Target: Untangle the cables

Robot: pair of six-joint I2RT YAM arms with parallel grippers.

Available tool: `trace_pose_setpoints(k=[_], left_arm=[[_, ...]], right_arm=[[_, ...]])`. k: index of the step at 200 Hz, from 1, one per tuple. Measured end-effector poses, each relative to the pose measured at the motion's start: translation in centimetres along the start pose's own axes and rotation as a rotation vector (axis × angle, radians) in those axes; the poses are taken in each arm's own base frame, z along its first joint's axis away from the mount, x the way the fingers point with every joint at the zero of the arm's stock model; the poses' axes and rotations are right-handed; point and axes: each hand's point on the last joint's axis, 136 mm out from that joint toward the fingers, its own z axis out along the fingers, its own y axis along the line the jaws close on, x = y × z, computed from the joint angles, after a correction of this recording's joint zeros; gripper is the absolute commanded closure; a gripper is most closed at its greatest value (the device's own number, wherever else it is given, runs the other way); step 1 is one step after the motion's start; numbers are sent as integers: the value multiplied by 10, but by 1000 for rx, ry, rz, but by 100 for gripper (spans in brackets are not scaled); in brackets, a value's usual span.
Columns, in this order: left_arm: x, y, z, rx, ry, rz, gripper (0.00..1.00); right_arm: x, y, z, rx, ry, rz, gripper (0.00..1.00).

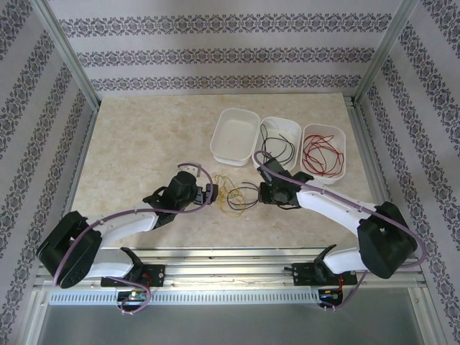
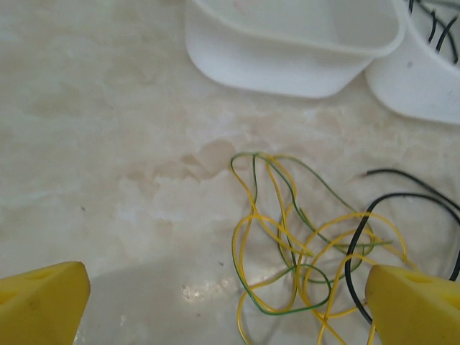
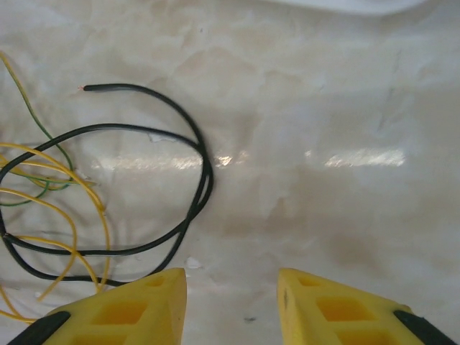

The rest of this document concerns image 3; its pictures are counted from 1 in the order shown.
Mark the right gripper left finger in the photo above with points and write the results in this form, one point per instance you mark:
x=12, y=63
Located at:
x=143, y=309

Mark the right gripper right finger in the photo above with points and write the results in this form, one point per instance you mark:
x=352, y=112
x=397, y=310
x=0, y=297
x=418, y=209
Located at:
x=323, y=312

